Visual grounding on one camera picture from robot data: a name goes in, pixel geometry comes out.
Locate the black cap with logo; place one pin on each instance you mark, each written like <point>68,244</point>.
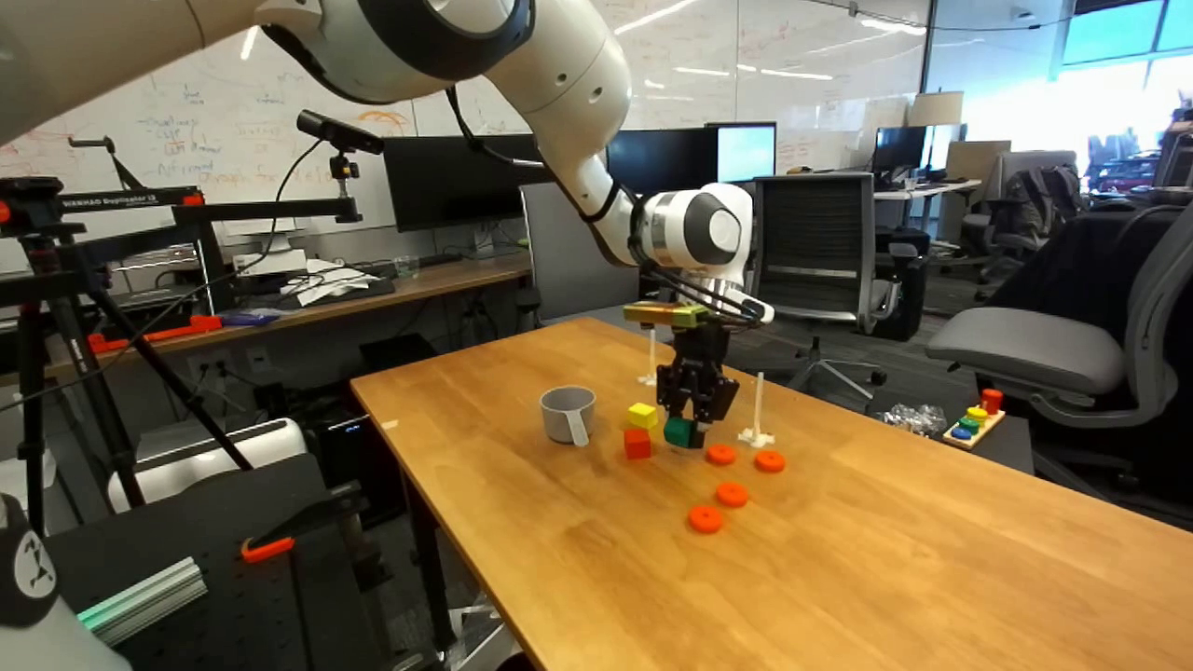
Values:
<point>25,573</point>

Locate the white rounded machine cover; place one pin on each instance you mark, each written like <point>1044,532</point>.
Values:
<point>208,465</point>

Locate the black tripod stand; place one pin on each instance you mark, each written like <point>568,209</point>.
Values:
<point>76,286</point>

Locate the orange bar clamp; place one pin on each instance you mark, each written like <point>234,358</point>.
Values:
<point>153,333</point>

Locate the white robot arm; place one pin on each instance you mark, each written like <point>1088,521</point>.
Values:
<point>412,40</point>

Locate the white peg stand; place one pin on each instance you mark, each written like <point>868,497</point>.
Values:
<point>649,358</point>
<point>756,439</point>

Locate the colourful stacking toy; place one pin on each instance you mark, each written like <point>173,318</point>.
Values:
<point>974,423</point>

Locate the black camera on clamp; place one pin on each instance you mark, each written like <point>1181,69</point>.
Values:
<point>339,133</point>

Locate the monitor with bright screen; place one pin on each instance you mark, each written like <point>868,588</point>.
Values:
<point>746,149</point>

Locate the yellow block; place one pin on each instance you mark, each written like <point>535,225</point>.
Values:
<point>643,416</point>

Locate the orange disc with hole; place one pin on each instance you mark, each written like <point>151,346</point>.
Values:
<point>770,459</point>
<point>708,521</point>
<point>720,455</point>
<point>731,495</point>

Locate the orange block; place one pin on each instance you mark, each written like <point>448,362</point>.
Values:
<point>638,445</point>

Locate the grey plastic measuring cup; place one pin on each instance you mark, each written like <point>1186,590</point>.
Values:
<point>563,411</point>

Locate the orange clip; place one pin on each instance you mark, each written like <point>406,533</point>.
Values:
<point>266,548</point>

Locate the grey office chair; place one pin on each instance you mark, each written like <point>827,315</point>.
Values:
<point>561,266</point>
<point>1029,348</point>

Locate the wide black monitor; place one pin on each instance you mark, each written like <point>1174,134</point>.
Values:
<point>459,179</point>

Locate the black equipment cart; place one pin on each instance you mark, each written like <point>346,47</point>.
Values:
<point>189,547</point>

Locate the long wooden desk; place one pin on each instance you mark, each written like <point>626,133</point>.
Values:
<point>412,286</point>

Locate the white papers pile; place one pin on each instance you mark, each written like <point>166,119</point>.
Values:
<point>319,286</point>

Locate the silver green bar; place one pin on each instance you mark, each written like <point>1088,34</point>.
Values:
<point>136,603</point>

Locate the black mesh office chair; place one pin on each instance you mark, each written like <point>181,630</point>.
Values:
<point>823,238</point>

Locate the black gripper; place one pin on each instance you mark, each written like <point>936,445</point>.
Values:
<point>704,352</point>

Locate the black low table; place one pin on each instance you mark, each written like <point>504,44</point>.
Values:
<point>993,455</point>

